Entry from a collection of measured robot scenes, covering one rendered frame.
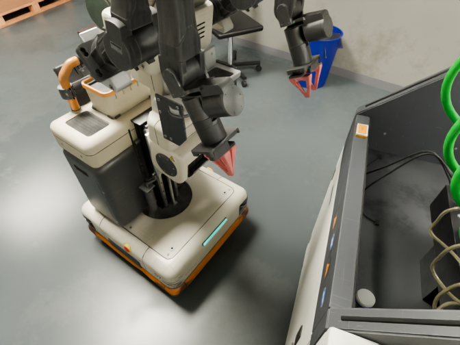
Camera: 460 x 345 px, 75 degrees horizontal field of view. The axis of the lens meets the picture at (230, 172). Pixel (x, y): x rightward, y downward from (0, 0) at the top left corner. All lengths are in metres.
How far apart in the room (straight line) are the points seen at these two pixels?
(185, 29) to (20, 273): 1.66
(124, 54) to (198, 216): 1.00
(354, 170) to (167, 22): 0.56
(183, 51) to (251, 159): 1.66
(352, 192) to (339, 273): 0.22
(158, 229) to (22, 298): 0.77
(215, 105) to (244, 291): 1.20
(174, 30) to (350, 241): 0.53
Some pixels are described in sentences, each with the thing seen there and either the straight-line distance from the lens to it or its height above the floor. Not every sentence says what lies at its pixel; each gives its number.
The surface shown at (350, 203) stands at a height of 0.95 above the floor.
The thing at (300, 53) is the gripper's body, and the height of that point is 1.12.
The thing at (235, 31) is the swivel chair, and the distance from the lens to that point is 2.78.
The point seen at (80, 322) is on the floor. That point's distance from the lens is 1.72.
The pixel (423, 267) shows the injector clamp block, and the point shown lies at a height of 0.85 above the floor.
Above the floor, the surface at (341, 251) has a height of 0.95.
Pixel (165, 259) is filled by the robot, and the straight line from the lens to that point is 1.41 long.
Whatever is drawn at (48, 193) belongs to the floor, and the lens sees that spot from 2.28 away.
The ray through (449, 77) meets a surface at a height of 1.25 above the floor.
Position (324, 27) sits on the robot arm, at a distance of 0.90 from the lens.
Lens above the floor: 1.50
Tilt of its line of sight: 46 degrees down
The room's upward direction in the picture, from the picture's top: straight up
